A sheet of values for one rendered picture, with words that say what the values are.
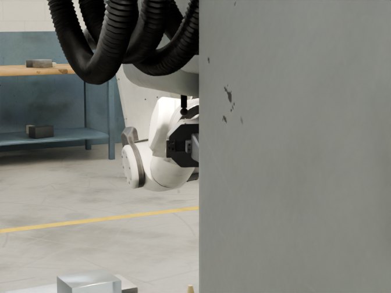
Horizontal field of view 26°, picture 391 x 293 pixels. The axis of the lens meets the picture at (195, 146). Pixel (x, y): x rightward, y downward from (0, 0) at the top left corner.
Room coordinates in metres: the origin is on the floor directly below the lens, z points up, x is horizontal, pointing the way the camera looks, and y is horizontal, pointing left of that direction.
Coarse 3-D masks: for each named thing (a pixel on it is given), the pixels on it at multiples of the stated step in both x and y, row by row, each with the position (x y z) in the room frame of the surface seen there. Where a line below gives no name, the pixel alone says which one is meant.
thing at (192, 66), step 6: (180, 0) 0.84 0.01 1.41; (186, 0) 0.83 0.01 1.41; (180, 6) 0.84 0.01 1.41; (186, 6) 0.83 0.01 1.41; (192, 60) 0.82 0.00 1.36; (198, 60) 0.81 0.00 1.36; (186, 66) 0.84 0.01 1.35; (192, 66) 0.83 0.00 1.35; (198, 66) 0.82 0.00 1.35; (192, 72) 0.85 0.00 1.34; (198, 72) 0.83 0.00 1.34
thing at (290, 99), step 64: (256, 0) 0.50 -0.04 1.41; (320, 0) 0.45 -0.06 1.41; (384, 0) 0.40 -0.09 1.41; (256, 64) 0.50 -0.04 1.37; (320, 64) 0.45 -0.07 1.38; (384, 64) 0.40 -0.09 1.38; (256, 128) 0.50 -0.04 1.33; (320, 128) 0.44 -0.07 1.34; (384, 128) 0.40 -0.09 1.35; (256, 192) 0.50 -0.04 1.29; (320, 192) 0.44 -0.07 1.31; (384, 192) 0.40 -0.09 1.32; (256, 256) 0.50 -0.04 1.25; (320, 256) 0.44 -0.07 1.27; (384, 256) 0.40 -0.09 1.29
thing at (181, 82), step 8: (168, 40) 0.92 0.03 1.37; (128, 64) 1.01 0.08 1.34; (128, 72) 1.02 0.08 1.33; (136, 72) 1.00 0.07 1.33; (176, 72) 0.90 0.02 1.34; (184, 72) 0.89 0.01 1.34; (136, 80) 1.01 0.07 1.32; (144, 80) 0.98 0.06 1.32; (152, 80) 0.96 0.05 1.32; (160, 80) 0.94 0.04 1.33; (168, 80) 0.92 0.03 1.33; (176, 80) 0.90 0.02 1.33; (184, 80) 0.90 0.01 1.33; (192, 80) 0.89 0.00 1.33; (152, 88) 0.99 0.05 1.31; (160, 88) 0.96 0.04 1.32; (168, 88) 0.94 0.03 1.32; (176, 88) 0.91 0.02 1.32; (184, 88) 0.90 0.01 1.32; (192, 88) 0.90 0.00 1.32; (192, 96) 0.91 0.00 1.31
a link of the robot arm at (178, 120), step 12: (192, 108) 1.12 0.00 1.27; (180, 120) 1.10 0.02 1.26; (192, 120) 1.09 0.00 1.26; (168, 132) 1.06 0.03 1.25; (180, 132) 1.04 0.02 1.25; (192, 132) 1.04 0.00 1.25; (168, 144) 1.04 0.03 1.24; (180, 144) 1.05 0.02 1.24; (168, 156) 1.04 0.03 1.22; (180, 156) 1.04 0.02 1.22
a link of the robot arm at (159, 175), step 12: (144, 144) 1.46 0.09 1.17; (144, 156) 1.43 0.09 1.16; (144, 168) 1.42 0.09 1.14; (156, 168) 1.37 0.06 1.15; (168, 168) 1.34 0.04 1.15; (180, 168) 1.33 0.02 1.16; (192, 168) 1.37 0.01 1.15; (144, 180) 1.44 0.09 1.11; (156, 180) 1.40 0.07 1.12; (168, 180) 1.37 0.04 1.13; (180, 180) 1.37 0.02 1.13; (192, 180) 1.47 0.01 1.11
